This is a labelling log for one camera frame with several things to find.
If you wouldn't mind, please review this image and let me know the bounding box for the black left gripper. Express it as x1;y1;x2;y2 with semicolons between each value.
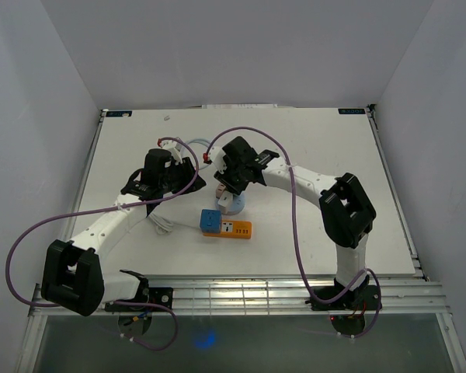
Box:
159;156;206;196

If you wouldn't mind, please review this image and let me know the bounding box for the pink plug adapter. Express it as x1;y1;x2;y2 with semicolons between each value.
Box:
215;184;226;198

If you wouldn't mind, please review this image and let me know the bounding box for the white usb charger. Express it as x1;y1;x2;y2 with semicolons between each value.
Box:
217;190;233;214

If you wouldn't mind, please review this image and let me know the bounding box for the round light blue socket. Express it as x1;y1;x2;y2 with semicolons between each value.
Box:
215;193;245;215

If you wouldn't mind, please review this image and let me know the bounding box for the blue cube socket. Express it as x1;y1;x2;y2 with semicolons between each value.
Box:
200;209;221;235

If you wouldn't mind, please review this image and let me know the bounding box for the light blue power cable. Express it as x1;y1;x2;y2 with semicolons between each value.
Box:
186;138;213;170

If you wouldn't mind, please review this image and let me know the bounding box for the orange power strip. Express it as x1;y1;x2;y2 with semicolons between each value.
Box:
203;220;252;239

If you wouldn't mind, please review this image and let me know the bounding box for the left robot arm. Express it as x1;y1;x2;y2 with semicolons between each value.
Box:
41;139;206;316

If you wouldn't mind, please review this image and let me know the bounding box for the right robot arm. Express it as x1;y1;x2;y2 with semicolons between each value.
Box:
203;136;377;309

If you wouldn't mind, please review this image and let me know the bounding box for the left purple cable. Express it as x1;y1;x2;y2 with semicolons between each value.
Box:
5;136;199;352

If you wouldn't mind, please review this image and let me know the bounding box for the purple cable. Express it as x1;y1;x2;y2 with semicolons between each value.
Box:
5;136;199;352
206;126;384;339

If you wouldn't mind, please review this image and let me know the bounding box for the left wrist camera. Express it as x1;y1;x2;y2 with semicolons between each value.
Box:
158;138;183;164

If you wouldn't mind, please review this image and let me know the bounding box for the white bundled power cable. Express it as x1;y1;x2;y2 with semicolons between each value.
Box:
145;209;203;236

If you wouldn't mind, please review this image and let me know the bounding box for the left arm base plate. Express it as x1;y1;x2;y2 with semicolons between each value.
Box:
104;287;174;312

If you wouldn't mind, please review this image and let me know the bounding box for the aluminium frame rail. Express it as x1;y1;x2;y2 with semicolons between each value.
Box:
26;277;450;318

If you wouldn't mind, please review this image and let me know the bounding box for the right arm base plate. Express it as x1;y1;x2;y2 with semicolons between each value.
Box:
302;285;384;312

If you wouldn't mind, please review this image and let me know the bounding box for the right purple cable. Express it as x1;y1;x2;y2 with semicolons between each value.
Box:
206;126;384;339

